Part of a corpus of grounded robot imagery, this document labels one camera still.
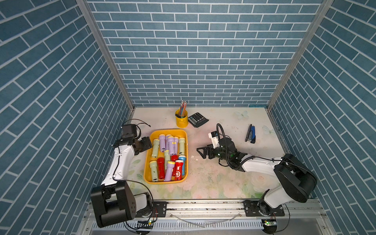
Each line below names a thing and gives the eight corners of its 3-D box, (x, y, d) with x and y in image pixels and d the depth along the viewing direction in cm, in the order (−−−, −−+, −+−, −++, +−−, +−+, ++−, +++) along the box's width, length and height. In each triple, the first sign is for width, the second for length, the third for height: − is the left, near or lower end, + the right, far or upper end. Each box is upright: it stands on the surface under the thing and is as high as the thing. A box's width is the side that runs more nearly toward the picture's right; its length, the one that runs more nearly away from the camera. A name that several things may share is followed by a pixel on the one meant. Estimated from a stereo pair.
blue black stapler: (244, 141, 103) (246, 138, 100) (248, 126, 111) (250, 123, 109) (253, 144, 101) (255, 141, 99) (257, 128, 110) (258, 126, 107)
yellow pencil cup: (176, 127, 109) (174, 118, 101) (177, 118, 115) (175, 108, 107) (187, 128, 109) (187, 118, 101) (188, 118, 115) (187, 109, 107)
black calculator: (196, 128, 109) (196, 126, 106) (187, 120, 114) (187, 117, 112) (207, 121, 114) (207, 118, 111) (198, 113, 119) (199, 111, 117)
